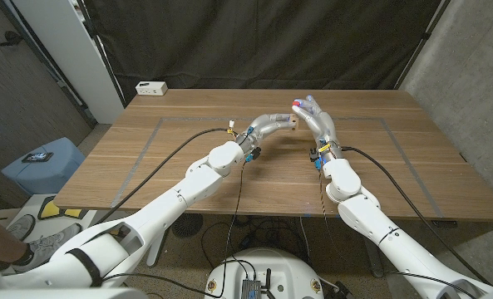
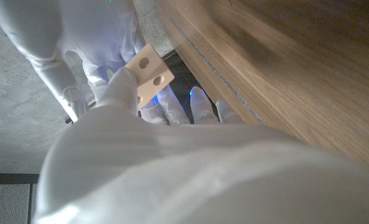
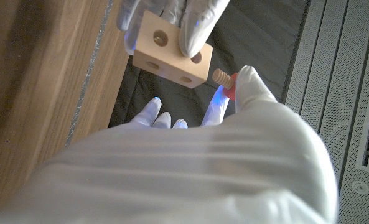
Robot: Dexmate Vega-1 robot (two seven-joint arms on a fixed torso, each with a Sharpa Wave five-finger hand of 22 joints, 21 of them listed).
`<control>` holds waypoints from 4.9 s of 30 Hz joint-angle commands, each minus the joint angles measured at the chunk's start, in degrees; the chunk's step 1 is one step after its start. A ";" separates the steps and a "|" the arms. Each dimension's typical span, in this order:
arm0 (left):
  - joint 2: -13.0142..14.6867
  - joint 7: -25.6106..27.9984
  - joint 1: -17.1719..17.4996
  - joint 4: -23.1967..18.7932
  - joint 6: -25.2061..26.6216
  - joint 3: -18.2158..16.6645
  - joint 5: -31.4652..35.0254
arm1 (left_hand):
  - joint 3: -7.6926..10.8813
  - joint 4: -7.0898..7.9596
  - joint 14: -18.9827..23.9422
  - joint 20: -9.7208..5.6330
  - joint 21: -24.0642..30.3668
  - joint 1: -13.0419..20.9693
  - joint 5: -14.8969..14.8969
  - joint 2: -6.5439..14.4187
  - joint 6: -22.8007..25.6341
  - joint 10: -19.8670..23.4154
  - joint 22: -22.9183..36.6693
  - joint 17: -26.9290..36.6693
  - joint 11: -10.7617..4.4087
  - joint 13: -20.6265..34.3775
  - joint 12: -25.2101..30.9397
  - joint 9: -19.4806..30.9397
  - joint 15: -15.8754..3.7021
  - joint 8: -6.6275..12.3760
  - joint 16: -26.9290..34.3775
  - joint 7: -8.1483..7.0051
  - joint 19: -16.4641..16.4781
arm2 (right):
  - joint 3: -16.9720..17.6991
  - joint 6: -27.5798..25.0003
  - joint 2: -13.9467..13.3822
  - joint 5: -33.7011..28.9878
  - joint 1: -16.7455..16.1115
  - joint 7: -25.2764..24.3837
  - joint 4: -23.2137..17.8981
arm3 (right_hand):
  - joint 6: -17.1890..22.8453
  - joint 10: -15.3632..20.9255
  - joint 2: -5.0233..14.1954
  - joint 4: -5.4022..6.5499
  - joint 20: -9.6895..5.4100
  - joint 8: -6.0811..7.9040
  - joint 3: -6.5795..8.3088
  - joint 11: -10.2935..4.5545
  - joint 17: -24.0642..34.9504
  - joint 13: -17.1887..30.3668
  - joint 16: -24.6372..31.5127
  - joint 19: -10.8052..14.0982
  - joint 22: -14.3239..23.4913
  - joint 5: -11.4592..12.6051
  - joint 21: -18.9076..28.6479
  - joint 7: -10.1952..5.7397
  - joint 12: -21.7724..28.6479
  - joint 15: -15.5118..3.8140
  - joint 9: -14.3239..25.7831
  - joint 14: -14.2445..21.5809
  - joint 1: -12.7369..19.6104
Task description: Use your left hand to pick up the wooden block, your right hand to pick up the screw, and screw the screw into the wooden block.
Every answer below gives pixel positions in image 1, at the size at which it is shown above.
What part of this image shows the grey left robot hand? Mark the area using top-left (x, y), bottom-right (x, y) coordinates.
top-left (238, 112), bottom-right (293, 154)

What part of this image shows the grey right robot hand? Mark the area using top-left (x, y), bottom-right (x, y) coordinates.
top-left (291, 95), bottom-right (345, 162)

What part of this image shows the black backdrop curtain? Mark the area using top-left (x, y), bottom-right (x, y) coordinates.
top-left (81, 0), bottom-right (442, 103)

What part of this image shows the white power outlet box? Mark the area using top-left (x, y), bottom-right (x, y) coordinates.
top-left (135, 81), bottom-right (169, 96)

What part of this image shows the round black floor fan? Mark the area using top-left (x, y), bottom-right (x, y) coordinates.
top-left (171, 213), bottom-right (205, 238)

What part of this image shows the black backdrop stand pole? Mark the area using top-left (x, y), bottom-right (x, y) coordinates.
top-left (74, 0), bottom-right (127, 108)
top-left (393, 0), bottom-right (453, 91)

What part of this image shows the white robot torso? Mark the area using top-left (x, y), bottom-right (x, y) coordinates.
top-left (203, 248), bottom-right (325, 299)

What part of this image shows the grey table leg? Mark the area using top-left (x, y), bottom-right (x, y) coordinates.
top-left (362, 237), bottom-right (385, 278)

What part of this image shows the grey electronics module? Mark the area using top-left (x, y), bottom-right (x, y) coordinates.
top-left (240, 278), bottom-right (263, 299)

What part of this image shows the white table leg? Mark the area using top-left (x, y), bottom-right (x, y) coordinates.
top-left (145, 230), bottom-right (169, 267)

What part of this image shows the white pillar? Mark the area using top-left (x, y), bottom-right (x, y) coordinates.
top-left (11, 0), bottom-right (125, 125)

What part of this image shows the blue padded stool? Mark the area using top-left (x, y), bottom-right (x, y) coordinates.
top-left (0, 137), bottom-right (86, 196)

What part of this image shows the grey sneaker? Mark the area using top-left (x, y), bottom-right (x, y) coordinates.
top-left (11, 223), bottom-right (83, 273)

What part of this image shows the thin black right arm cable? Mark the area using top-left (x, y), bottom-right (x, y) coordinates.
top-left (318, 168), bottom-right (478, 299)

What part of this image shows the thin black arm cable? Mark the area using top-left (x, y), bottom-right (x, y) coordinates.
top-left (318, 168), bottom-right (478, 299)
top-left (100, 159), bottom-right (249, 299)

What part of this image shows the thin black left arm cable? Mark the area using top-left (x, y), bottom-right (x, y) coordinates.
top-left (100, 159), bottom-right (249, 299)

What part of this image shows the black floor cable tangle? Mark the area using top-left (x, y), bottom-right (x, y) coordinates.
top-left (200, 213), bottom-right (313, 267)

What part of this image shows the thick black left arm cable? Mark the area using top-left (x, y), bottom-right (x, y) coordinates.
top-left (97, 127), bottom-right (235, 224)

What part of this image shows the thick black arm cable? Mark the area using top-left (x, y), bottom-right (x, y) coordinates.
top-left (97, 127), bottom-right (235, 224)
top-left (340, 145), bottom-right (493, 287)

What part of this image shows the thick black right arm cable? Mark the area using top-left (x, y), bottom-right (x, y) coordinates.
top-left (340, 145), bottom-right (493, 287)

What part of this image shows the black wall rail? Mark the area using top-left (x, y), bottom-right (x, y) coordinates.
top-left (0, 0), bottom-right (98, 126)

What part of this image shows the black door handle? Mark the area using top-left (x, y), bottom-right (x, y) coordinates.
top-left (0, 31), bottom-right (25, 47)

